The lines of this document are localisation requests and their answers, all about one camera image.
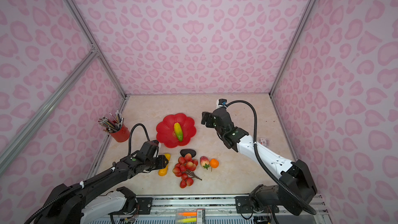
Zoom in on yellow fake banana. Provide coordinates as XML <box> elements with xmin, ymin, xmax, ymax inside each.
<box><xmin>158</xmin><ymin>153</ymin><xmax>171</xmax><ymax>176</ymax></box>

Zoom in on dark fake avocado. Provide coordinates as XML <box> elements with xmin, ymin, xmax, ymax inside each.
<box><xmin>180</xmin><ymin>149</ymin><xmax>197</xmax><ymax>158</ymax></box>

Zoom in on red fake grape bunch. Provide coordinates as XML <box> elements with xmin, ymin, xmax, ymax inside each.
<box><xmin>172</xmin><ymin>153</ymin><xmax>202</xmax><ymax>189</ymax></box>

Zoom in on orange fake tangerine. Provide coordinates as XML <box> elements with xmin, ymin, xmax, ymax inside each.
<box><xmin>210</xmin><ymin>159</ymin><xmax>219</xmax><ymax>170</ymax></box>

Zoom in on red fake strawberry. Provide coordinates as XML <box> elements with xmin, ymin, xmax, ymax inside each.
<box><xmin>200</xmin><ymin>156</ymin><xmax>210</xmax><ymax>170</ymax></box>

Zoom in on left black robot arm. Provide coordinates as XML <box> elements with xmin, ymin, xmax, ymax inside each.
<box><xmin>26</xmin><ymin>141</ymin><xmax>169</xmax><ymax>224</ymax></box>

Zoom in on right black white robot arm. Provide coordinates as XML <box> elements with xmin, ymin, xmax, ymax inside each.
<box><xmin>201</xmin><ymin>107</ymin><xmax>317</xmax><ymax>216</ymax></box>

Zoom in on red flower-shaped fruit bowl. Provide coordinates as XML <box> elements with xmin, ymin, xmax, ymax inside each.
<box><xmin>156</xmin><ymin>113</ymin><xmax>197</xmax><ymax>148</ymax></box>

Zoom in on small pink card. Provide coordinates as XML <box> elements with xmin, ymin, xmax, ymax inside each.
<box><xmin>259</xmin><ymin>138</ymin><xmax>269</xmax><ymax>147</ymax></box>

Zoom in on clear marker box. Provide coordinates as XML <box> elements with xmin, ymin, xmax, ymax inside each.
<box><xmin>175</xmin><ymin>208</ymin><xmax>206</xmax><ymax>224</ymax></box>

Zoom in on diagonal aluminium strut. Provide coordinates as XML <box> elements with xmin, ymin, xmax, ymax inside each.
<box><xmin>1</xmin><ymin>48</ymin><xmax>98</xmax><ymax>175</ymax></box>

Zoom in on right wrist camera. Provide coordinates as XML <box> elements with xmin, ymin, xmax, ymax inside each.
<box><xmin>217</xmin><ymin>99</ymin><xmax>228</xmax><ymax>108</ymax></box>

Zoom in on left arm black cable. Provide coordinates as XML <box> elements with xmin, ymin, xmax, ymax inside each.
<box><xmin>128</xmin><ymin>123</ymin><xmax>151</xmax><ymax>156</ymax></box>

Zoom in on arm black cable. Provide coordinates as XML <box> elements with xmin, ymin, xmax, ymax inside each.
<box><xmin>226</xmin><ymin>100</ymin><xmax>317</xmax><ymax>216</ymax></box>
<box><xmin>128</xmin><ymin>123</ymin><xmax>151</xmax><ymax>156</ymax></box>

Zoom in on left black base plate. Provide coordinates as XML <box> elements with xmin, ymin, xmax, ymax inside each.
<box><xmin>116</xmin><ymin>197</ymin><xmax>153</xmax><ymax>215</ymax></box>

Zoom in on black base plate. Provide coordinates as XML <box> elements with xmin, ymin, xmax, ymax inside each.
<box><xmin>234</xmin><ymin>195</ymin><xmax>272</xmax><ymax>214</ymax></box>
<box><xmin>116</xmin><ymin>197</ymin><xmax>153</xmax><ymax>215</ymax></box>

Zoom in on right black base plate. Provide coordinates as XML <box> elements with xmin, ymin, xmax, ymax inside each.
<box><xmin>234</xmin><ymin>195</ymin><xmax>272</xmax><ymax>214</ymax></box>

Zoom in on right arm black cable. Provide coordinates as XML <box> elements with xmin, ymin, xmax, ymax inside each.
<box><xmin>226</xmin><ymin>100</ymin><xmax>317</xmax><ymax>216</ymax></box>

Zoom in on aluminium front rail frame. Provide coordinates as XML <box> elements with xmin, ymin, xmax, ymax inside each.
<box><xmin>84</xmin><ymin>195</ymin><xmax>331</xmax><ymax>224</ymax></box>

